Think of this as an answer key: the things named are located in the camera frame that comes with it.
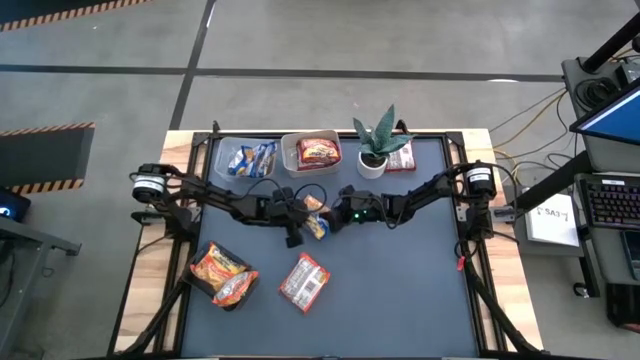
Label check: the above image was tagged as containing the red beef ramen pack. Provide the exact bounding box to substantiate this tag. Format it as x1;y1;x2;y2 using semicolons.
387;141;418;173
295;137;343;172
278;252;332;315

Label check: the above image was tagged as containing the black computer tower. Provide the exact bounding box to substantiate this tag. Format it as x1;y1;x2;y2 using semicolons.
605;282;640;332

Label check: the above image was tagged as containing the black hazard-striped floor mat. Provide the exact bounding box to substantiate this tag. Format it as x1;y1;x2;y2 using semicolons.
0;0;154;32
0;122;96;195

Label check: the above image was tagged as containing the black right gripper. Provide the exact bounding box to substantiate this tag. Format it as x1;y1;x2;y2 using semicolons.
322;184;396;232

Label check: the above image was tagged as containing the black table frame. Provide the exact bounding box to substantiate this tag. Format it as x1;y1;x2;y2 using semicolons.
114;119;544;359

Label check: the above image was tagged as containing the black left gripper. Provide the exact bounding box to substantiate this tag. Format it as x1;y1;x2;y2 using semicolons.
259;187;309;249

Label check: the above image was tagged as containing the coiled black cable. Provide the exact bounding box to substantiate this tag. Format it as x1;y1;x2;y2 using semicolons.
573;77;622;110

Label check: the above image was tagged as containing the white SA3 label sheet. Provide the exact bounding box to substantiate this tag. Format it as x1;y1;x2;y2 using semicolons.
523;192;581;250

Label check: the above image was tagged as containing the black computer with blue light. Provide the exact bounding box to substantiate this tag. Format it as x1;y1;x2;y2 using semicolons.
0;186;32;224

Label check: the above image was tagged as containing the yellow floor cable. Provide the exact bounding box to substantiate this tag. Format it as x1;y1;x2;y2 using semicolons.
488;87;571;162

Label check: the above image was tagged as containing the grey metal desk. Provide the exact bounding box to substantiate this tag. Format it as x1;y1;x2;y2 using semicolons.
0;214;83;359

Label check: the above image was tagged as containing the backlit black keyboard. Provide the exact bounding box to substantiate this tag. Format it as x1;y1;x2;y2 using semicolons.
579;173;640;230

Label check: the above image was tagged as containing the grey equipment cart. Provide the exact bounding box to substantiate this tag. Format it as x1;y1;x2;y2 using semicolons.
560;57;640;281

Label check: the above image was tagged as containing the orange chicken ramen pack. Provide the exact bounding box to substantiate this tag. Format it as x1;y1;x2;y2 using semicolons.
189;241;252;293
211;269;261;308

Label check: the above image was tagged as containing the black tablet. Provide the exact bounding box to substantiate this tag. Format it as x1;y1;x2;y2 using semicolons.
621;228;640;281

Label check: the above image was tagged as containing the black diagonal stand beam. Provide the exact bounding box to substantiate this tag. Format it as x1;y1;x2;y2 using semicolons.
514;151;592;211

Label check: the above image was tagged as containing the monitor with blue screen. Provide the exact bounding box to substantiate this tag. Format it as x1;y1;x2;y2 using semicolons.
569;79;640;147

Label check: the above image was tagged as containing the clear plastic bin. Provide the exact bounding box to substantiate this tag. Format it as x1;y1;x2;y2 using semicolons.
213;135;279;182

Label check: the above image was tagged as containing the snake plant in white pot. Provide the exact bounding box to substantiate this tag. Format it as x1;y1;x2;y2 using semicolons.
352;103;417;181

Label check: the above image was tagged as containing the black pole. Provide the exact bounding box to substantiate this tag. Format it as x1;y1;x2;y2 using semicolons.
581;12;640;75

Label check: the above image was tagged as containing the white plastic bin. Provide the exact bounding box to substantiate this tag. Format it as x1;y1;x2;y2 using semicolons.
280;128;344;180

